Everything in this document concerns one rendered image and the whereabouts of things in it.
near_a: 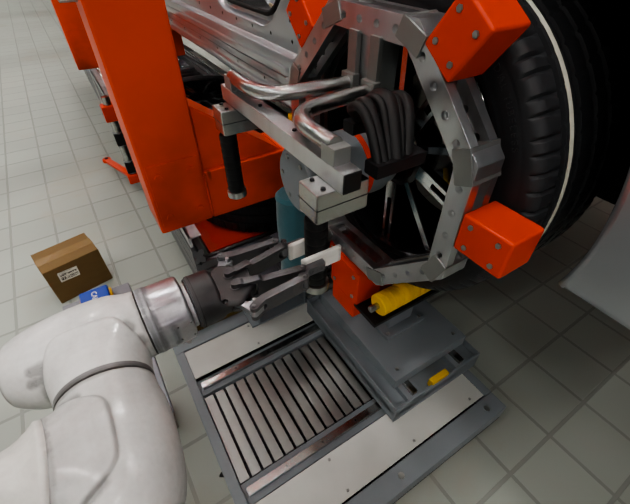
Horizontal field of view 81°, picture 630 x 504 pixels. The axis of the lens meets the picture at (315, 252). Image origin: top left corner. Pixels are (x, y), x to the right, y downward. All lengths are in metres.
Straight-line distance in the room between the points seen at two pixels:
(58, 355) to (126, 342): 0.06
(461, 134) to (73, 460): 0.57
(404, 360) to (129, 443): 0.92
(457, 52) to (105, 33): 0.71
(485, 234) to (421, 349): 0.69
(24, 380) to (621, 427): 1.59
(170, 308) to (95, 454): 0.18
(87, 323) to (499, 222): 0.56
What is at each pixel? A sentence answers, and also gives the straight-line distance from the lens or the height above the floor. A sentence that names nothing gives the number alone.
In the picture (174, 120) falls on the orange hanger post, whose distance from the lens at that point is 1.06.
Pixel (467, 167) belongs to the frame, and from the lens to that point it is 0.59.
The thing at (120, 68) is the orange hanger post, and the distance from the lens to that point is 1.01.
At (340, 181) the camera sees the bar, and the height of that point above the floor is 0.97.
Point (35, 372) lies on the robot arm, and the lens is 0.51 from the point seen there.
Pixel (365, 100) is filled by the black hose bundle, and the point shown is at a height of 1.04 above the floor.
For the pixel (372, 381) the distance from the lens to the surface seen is 1.22.
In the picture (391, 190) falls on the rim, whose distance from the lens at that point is 0.89.
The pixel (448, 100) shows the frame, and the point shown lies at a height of 1.03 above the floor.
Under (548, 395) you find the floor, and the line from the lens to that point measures 1.59.
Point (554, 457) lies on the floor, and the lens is 1.48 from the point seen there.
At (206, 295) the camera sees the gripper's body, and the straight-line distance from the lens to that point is 0.51.
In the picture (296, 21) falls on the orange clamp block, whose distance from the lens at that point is 0.90.
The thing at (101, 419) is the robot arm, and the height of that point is 0.88.
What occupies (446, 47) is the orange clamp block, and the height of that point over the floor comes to 1.09.
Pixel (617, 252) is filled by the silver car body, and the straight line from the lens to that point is 0.70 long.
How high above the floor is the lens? 1.22
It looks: 42 degrees down
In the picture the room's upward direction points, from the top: straight up
